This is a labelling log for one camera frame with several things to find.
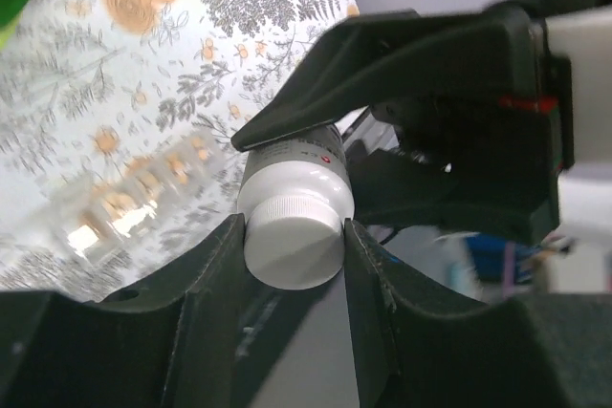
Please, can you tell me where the white pill bottle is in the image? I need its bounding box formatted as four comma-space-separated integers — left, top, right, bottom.
237, 125, 355, 290

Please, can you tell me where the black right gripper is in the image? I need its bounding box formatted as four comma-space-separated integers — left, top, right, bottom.
231, 9, 574, 244

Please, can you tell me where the floral patterned table mat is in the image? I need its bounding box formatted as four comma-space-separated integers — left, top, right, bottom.
1, 0, 358, 300

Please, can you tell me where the white bottle cap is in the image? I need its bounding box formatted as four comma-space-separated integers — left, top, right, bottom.
244, 196, 344, 290

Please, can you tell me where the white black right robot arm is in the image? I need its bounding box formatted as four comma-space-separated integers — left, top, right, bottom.
231, 0, 611, 290

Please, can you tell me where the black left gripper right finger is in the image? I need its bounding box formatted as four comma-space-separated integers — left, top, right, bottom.
344, 221, 611, 407

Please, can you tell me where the clear weekly pill organizer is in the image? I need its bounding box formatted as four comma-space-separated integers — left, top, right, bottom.
50, 129, 225, 265

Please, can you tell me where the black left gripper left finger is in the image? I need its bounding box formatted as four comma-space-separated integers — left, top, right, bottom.
1, 214, 245, 407

